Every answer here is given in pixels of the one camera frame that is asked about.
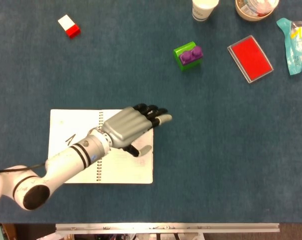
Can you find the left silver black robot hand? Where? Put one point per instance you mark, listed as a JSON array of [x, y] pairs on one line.
[[125, 127]]

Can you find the spiral-bound kraft cover notebook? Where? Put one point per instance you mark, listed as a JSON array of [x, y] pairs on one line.
[[63, 120]]

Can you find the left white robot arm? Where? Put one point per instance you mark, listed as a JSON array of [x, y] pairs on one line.
[[65, 162]]

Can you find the blue felt table cloth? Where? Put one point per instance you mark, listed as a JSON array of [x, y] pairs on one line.
[[216, 150]]

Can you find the purple toy building brick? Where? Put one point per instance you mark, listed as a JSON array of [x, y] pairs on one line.
[[190, 56]]

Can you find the green toy building brick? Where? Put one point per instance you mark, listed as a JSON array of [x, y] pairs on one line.
[[184, 47]]

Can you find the red and white block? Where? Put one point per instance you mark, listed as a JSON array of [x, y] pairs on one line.
[[69, 26]]

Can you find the white paper cup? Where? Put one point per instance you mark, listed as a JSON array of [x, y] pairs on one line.
[[203, 10]]

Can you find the red ink pad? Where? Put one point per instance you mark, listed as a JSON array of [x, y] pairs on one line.
[[251, 58]]

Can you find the beige round bowl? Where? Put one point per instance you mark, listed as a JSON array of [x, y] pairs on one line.
[[251, 16]]

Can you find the teal plastic snack bag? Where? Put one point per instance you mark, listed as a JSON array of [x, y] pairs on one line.
[[294, 50]]

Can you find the aluminium profile rail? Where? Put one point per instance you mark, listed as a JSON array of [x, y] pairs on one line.
[[165, 228]]

